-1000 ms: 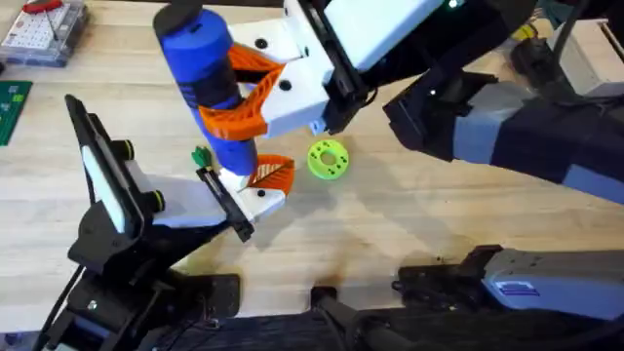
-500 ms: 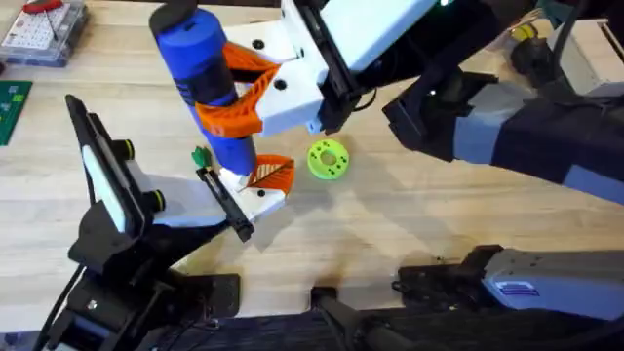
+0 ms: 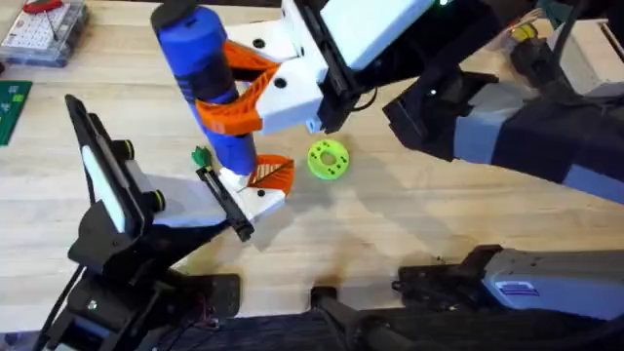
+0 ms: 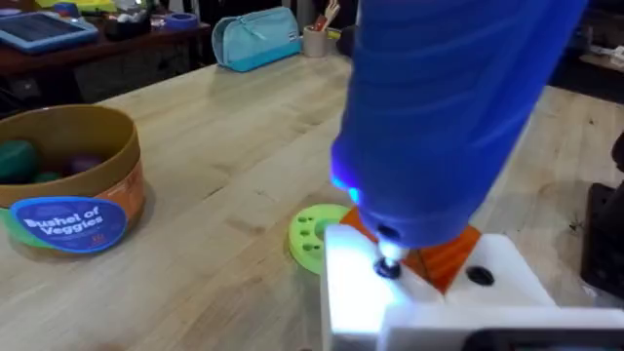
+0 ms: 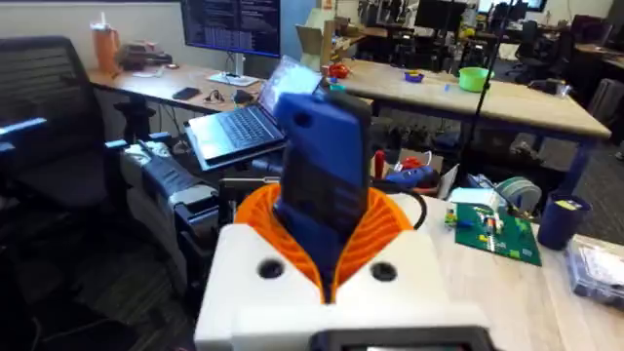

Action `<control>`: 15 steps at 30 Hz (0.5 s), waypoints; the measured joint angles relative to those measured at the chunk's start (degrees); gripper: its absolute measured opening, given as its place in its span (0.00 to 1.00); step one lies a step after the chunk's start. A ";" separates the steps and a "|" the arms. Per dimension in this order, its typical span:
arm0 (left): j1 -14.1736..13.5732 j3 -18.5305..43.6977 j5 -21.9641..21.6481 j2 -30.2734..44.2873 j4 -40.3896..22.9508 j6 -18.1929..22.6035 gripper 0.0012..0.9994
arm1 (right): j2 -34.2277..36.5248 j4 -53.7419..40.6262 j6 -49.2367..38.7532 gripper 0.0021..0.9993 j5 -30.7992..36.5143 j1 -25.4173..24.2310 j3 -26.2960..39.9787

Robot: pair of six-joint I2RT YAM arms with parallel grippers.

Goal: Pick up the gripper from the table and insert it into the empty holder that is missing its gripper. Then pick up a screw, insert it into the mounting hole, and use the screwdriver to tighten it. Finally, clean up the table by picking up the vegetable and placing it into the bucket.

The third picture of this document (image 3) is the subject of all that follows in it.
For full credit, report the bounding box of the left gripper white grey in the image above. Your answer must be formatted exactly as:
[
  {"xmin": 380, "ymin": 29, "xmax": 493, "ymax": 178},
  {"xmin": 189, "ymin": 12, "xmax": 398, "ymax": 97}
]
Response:
[{"xmin": 67, "ymin": 154, "xmax": 296, "ymax": 283}]

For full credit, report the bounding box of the green board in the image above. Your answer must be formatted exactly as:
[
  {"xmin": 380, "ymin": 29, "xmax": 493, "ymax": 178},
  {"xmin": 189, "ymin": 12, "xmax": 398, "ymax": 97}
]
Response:
[{"xmin": 0, "ymin": 80, "xmax": 33, "ymax": 147}]

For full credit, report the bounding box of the red handled tool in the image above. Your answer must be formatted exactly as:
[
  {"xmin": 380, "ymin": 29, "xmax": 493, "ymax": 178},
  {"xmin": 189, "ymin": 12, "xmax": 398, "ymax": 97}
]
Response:
[{"xmin": 22, "ymin": 0, "xmax": 64, "ymax": 14}]

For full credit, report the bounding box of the white box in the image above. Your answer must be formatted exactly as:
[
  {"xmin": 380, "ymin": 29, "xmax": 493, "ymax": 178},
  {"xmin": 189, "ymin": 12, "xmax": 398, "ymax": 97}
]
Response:
[{"xmin": 550, "ymin": 19, "xmax": 624, "ymax": 97}]

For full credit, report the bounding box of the clear plastic parts box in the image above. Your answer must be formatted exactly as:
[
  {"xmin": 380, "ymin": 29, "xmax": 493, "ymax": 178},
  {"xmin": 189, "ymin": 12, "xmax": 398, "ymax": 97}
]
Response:
[{"xmin": 0, "ymin": 0, "xmax": 90, "ymax": 68}]

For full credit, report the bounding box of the black rail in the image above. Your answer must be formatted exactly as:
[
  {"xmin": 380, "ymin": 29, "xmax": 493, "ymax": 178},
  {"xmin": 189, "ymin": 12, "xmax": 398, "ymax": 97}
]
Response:
[{"xmin": 160, "ymin": 286, "xmax": 624, "ymax": 351}]

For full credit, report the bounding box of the small green vegetable toy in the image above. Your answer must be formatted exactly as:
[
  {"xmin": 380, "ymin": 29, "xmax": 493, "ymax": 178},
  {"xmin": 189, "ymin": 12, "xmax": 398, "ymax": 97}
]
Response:
[{"xmin": 191, "ymin": 145, "xmax": 214, "ymax": 170}]

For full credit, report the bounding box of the blue electric screwdriver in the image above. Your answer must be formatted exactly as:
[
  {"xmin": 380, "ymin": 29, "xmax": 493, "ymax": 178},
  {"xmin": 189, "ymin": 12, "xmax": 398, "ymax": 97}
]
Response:
[{"xmin": 149, "ymin": 0, "xmax": 258, "ymax": 176}]

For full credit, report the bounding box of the left wrist black upright plate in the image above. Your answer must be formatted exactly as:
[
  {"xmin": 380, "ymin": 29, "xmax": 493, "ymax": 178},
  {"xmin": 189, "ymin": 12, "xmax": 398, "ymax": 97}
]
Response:
[{"xmin": 64, "ymin": 94, "xmax": 147, "ymax": 236}]

